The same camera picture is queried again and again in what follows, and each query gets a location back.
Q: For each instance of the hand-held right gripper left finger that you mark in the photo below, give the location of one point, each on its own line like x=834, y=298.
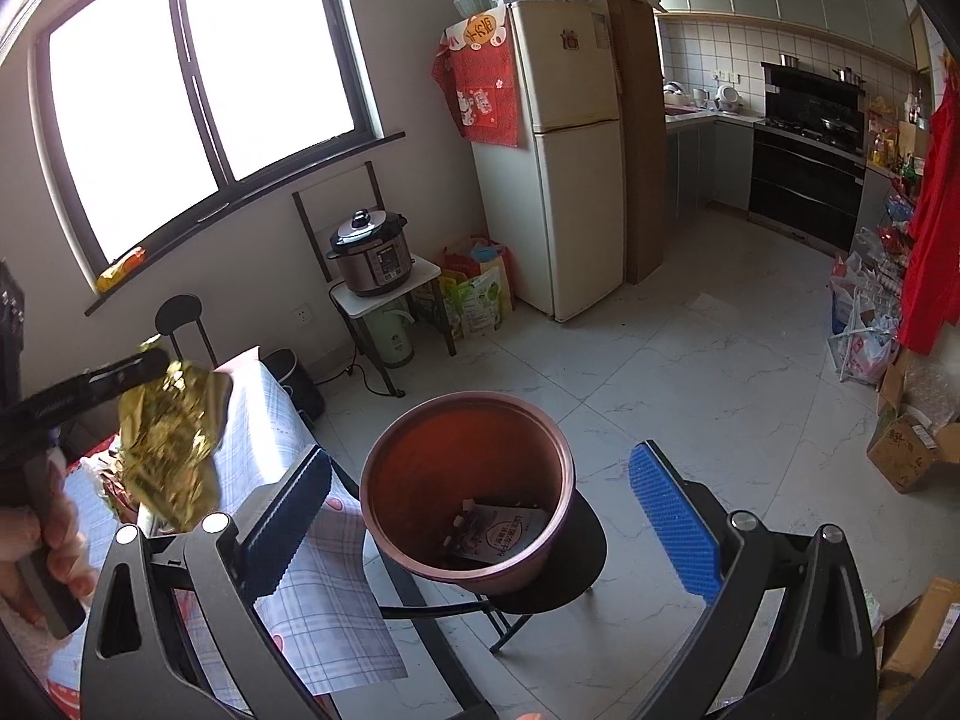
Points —
x=289, y=517

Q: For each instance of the red snack packet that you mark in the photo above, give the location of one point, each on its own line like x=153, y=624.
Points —
x=112, y=487

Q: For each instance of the person's left hand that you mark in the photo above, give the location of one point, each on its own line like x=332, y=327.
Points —
x=19, y=544

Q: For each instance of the white printed packet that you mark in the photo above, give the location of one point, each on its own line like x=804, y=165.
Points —
x=499, y=536

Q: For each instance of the small white side table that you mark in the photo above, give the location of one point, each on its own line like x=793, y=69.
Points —
x=421, y=274

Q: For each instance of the cream refrigerator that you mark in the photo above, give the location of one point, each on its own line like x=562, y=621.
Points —
x=577, y=202

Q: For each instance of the white wall socket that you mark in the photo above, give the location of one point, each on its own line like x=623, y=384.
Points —
x=302, y=315

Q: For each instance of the blue plaid tablecloth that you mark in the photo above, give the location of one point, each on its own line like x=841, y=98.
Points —
x=330, y=615

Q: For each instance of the red hanging cloth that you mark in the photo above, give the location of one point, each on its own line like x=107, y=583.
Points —
x=930, y=240

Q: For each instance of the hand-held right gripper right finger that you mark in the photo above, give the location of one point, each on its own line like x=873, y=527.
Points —
x=675, y=517

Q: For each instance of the black range hood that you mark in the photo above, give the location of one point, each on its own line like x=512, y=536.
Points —
x=814, y=90

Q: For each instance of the silver electric pressure cooker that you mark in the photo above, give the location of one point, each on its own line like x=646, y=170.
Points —
x=371, y=255

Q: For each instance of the black integrated stove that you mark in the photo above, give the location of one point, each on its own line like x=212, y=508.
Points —
x=802, y=180

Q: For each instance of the black stool with backrest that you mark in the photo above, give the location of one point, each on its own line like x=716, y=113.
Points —
x=180, y=311

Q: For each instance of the pale green thermos kettle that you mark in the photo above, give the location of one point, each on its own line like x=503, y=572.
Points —
x=390, y=337

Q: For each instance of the printed cardboard box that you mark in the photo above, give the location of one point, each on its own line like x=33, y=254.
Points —
x=900, y=451

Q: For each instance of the dark wooden frame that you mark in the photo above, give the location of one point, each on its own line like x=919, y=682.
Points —
x=304, y=240

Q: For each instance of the plain cardboard box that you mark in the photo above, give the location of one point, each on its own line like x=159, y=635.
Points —
x=922, y=630

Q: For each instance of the gold foil wrapper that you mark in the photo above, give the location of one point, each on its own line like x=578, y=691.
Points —
x=172, y=450

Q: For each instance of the red hanging cloth organiser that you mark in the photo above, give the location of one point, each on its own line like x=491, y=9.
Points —
x=487, y=97

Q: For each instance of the black round stool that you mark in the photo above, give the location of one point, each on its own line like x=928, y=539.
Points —
x=571, y=571

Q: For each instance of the dark-framed window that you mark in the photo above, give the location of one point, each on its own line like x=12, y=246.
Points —
x=112, y=127

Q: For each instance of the yellow snack packet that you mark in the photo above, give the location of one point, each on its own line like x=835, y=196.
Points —
x=120, y=270

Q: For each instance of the black ribbed container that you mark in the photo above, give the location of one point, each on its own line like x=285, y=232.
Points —
x=292, y=382

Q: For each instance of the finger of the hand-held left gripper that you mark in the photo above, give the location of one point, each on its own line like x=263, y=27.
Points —
x=97, y=381

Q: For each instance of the grey kitchen counter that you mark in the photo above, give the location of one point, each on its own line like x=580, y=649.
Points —
x=705, y=157

